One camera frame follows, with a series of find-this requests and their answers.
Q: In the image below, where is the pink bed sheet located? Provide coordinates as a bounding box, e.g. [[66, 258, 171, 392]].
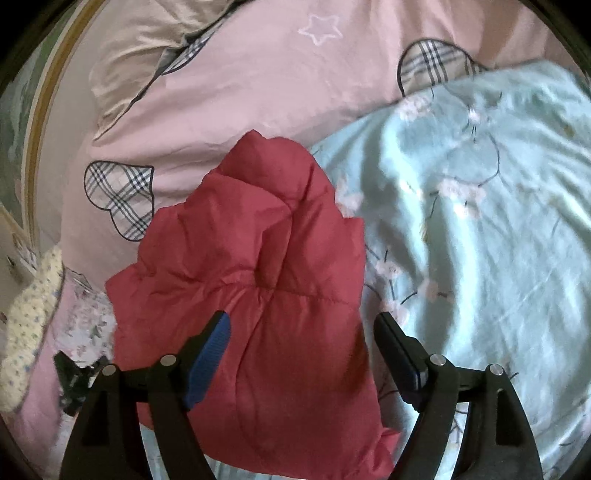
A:
[[18, 277, 153, 467]]

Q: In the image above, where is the wooden frame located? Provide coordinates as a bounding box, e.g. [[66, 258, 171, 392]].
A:
[[23, 0, 102, 245]]

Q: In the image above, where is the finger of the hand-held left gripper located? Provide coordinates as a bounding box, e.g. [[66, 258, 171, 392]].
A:
[[53, 351, 114, 416]]

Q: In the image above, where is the red quilted jacket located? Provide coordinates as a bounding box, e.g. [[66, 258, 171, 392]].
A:
[[105, 129, 400, 480]]

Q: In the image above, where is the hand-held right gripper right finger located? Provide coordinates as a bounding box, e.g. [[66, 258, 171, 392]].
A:
[[373, 311, 546, 480]]

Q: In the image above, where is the light blue floral blanket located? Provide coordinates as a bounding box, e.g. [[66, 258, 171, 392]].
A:
[[139, 60, 591, 480]]

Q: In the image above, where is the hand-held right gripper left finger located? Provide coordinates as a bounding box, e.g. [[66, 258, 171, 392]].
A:
[[59, 310, 232, 480]]

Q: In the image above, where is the white floral cloth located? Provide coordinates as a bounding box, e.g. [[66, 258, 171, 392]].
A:
[[55, 272, 118, 365]]

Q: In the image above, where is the pink duvet with plaid hearts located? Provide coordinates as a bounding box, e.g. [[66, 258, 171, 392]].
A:
[[60, 0, 591, 301]]

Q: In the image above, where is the yellow floral pillow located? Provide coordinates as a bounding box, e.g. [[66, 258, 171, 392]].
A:
[[0, 244, 65, 411]]

